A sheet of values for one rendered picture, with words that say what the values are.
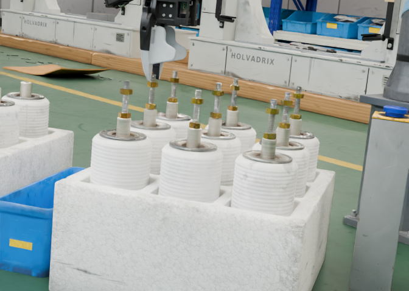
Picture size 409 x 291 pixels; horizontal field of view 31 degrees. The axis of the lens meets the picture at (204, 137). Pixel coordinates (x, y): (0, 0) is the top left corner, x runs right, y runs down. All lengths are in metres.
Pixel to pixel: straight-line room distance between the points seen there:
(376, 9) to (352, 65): 7.50
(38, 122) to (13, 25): 4.30
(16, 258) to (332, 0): 10.35
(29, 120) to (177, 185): 0.47
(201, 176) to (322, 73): 2.52
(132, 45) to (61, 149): 3.12
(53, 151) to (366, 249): 0.64
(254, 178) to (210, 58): 3.03
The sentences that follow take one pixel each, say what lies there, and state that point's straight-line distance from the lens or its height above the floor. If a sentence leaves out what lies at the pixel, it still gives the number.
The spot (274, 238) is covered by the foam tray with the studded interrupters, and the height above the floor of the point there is 0.15.
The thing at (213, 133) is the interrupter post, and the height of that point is 0.26.
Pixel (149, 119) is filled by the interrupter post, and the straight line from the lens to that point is 1.27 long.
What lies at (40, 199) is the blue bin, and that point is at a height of 0.08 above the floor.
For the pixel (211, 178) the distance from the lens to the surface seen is 1.11.
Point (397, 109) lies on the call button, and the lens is 1.25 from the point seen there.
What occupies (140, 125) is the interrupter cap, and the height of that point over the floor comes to 0.25.
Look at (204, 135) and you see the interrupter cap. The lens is 1.23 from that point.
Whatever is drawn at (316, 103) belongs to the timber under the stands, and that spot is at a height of 0.05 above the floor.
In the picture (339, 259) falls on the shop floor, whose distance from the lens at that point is 1.49.
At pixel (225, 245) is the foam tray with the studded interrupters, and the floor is 0.13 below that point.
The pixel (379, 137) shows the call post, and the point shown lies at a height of 0.28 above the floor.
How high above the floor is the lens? 0.48
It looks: 11 degrees down
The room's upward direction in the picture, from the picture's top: 5 degrees clockwise
